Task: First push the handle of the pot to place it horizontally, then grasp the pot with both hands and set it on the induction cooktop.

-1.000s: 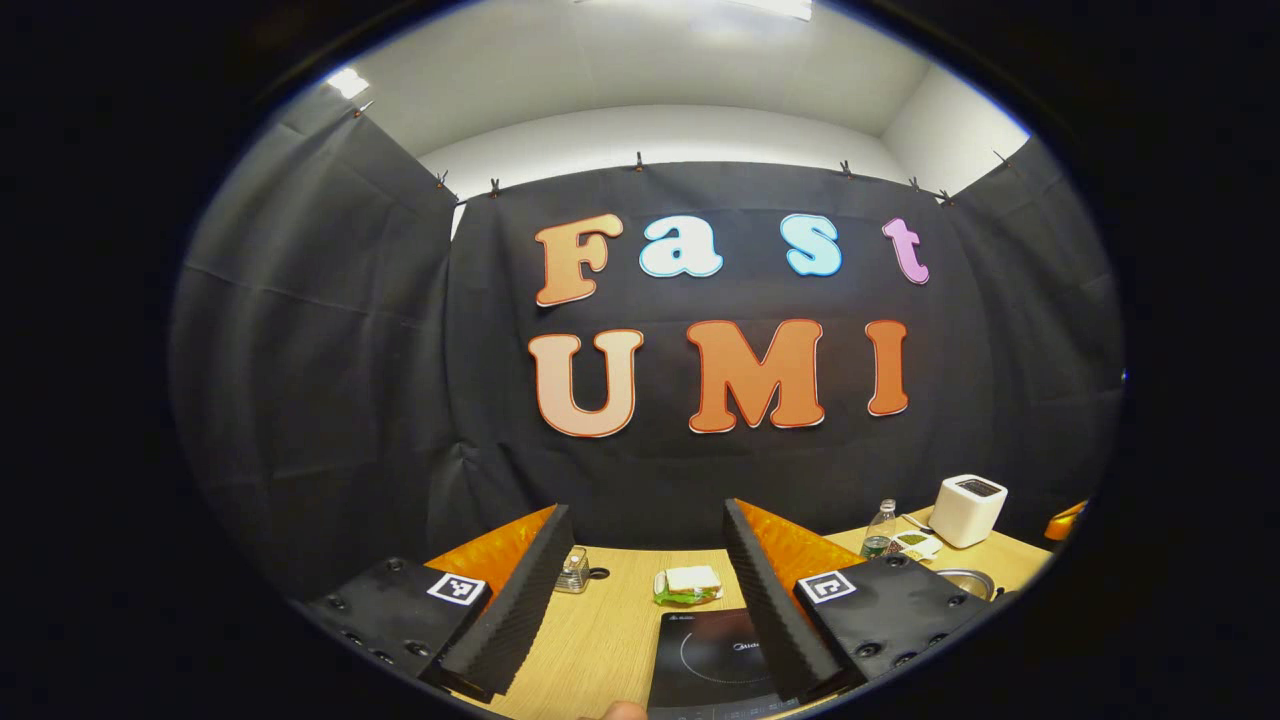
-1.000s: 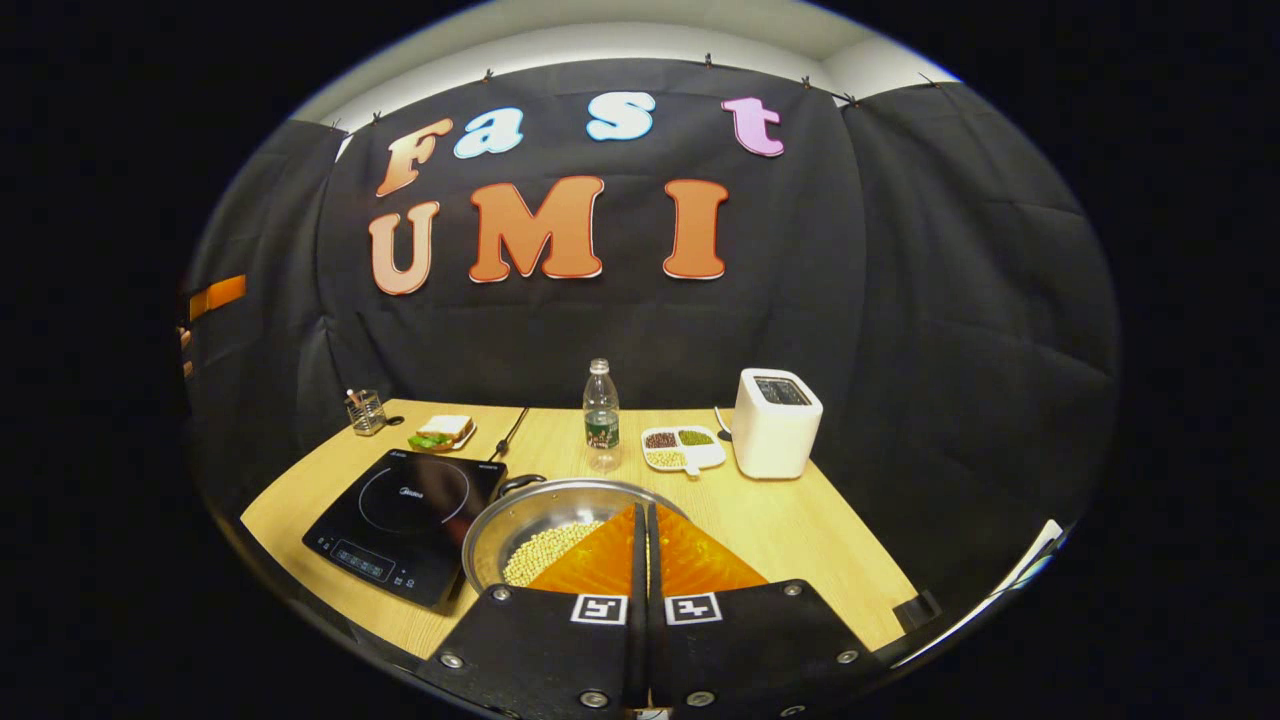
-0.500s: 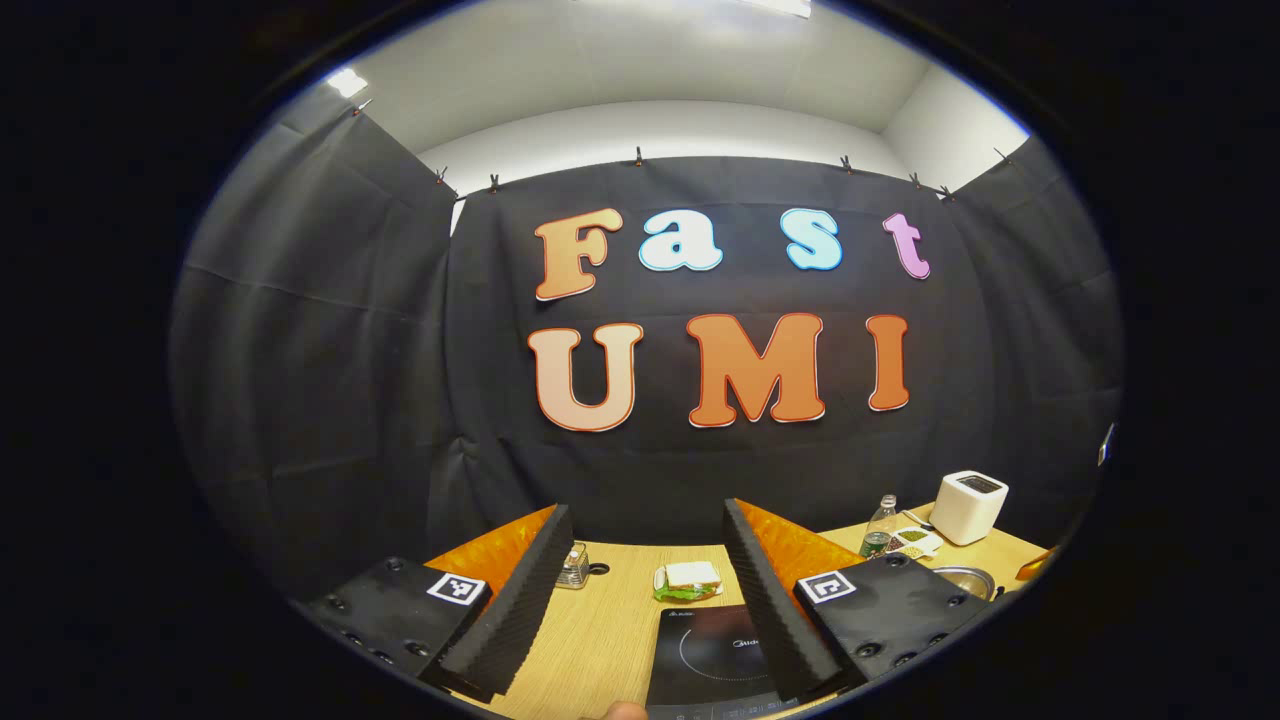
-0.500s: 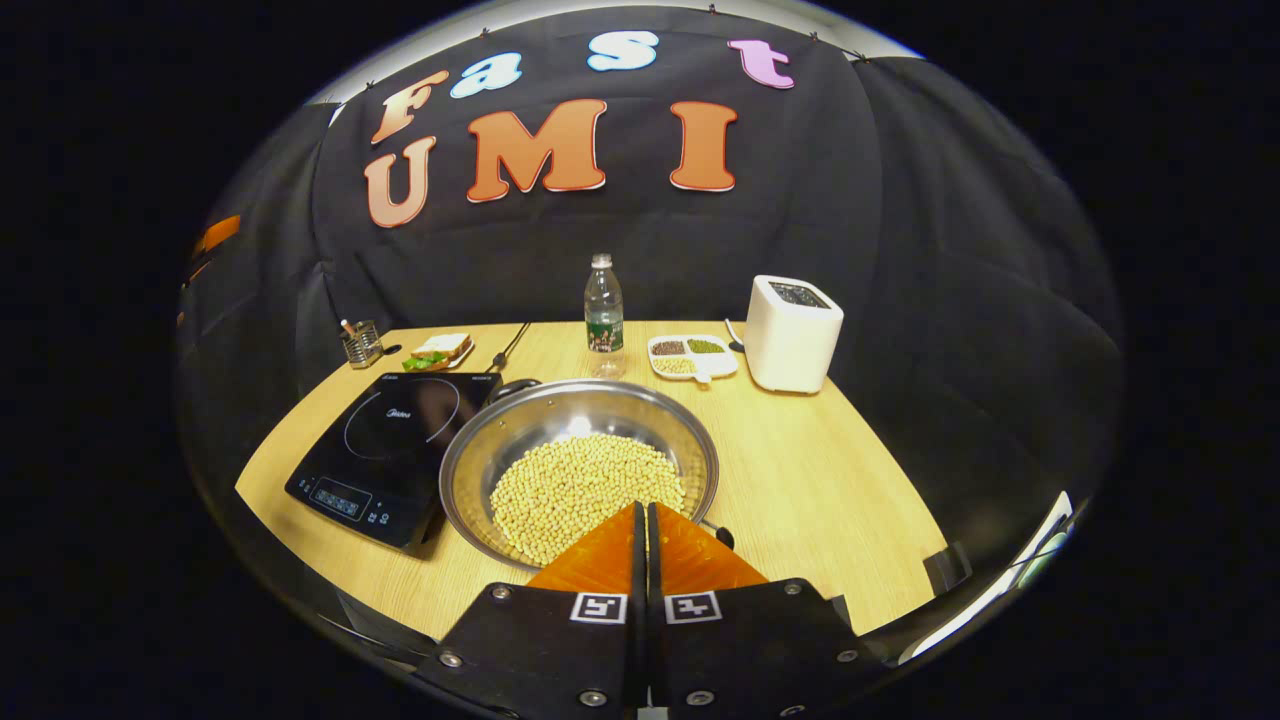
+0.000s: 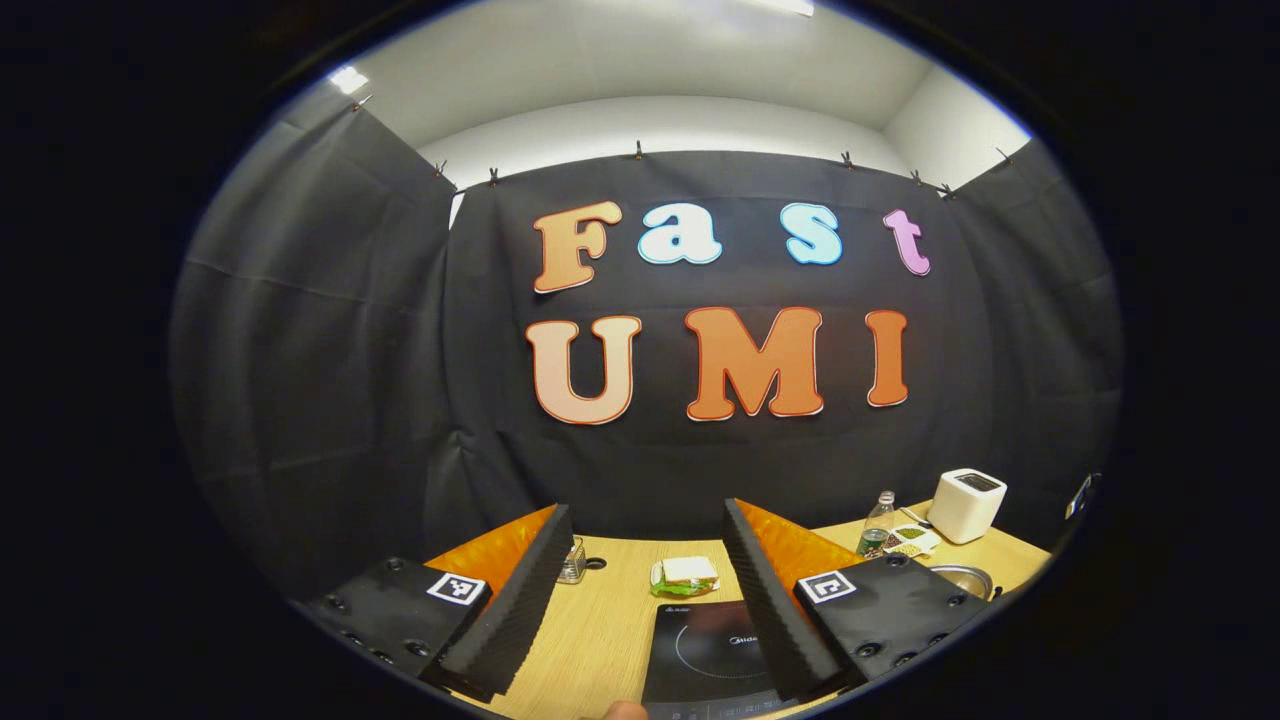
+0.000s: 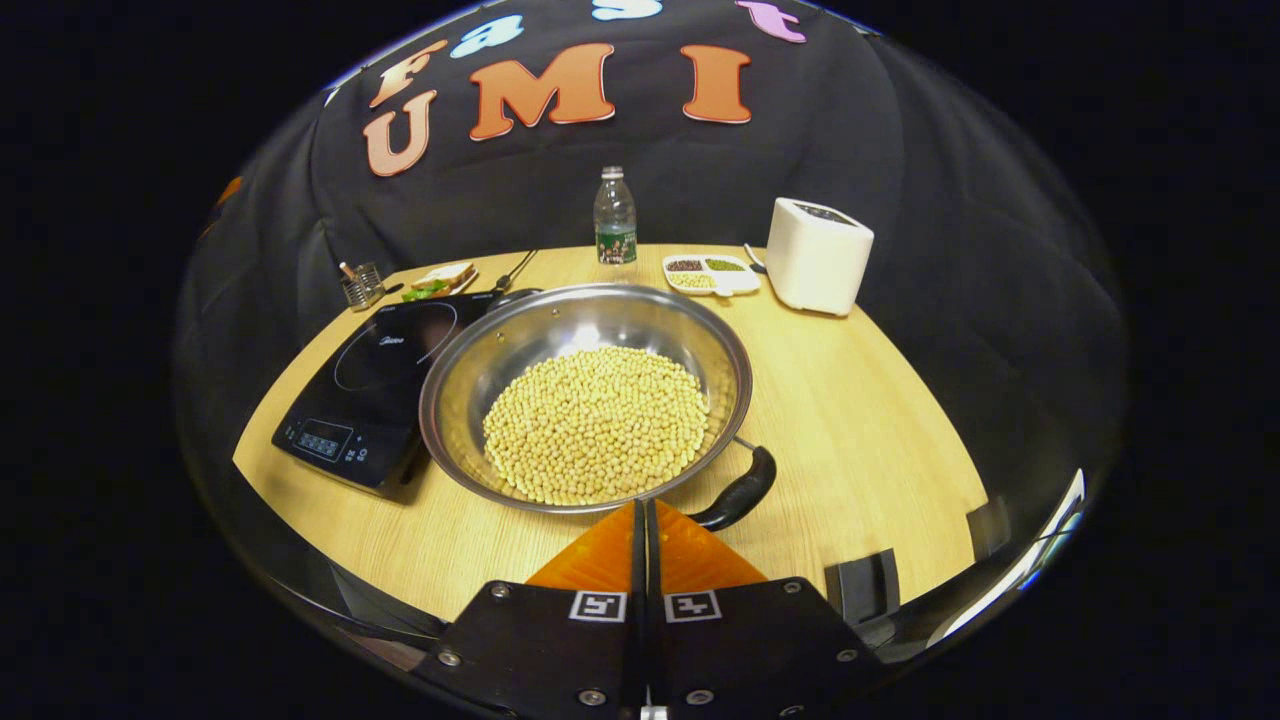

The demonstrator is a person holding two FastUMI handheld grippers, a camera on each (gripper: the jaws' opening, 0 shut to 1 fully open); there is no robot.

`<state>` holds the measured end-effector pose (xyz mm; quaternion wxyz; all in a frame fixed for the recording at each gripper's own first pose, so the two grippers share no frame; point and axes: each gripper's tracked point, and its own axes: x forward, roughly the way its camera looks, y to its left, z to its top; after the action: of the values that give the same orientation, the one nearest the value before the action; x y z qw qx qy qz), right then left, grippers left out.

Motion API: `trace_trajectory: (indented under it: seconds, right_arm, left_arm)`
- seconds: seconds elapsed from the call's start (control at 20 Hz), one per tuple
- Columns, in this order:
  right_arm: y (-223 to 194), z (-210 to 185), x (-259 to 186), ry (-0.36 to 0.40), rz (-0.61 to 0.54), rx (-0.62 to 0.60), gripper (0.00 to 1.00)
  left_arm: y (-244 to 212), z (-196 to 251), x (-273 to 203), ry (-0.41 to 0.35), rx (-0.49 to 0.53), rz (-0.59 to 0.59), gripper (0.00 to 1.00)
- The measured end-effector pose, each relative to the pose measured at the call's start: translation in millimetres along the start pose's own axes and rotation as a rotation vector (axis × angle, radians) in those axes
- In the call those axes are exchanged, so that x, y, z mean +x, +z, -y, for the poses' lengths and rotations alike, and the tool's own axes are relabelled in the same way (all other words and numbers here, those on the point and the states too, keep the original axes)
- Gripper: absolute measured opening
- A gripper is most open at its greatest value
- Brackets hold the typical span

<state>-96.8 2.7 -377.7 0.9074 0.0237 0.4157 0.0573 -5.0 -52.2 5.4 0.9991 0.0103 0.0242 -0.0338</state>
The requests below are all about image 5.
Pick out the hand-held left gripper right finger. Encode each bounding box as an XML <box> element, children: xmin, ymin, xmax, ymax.
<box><xmin>722</xmin><ymin>498</ymin><xmax>992</xmax><ymax>703</ymax></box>

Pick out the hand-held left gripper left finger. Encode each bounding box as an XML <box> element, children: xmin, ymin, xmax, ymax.
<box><xmin>290</xmin><ymin>503</ymin><xmax>577</xmax><ymax>704</ymax></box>

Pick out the black induction cooktop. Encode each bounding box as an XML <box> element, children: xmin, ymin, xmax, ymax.
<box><xmin>641</xmin><ymin>600</ymin><xmax>793</xmax><ymax>720</ymax></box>

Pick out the stainless steel pot black handle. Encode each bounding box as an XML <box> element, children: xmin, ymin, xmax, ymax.
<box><xmin>930</xmin><ymin>564</ymin><xmax>1001</xmax><ymax>602</ymax></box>

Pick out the sandwich on green plate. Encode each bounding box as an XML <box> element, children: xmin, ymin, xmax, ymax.
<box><xmin>649</xmin><ymin>556</ymin><xmax>721</xmax><ymax>600</ymax></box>

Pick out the white toaster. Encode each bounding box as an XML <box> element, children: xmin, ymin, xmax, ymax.
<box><xmin>926</xmin><ymin>468</ymin><xmax>1009</xmax><ymax>546</ymax></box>

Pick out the clear plastic water bottle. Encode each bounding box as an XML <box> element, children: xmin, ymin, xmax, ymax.
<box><xmin>857</xmin><ymin>491</ymin><xmax>898</xmax><ymax>559</ymax></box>

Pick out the white divided bean tray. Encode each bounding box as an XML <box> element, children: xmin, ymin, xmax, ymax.
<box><xmin>883</xmin><ymin>525</ymin><xmax>943</xmax><ymax>560</ymax></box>

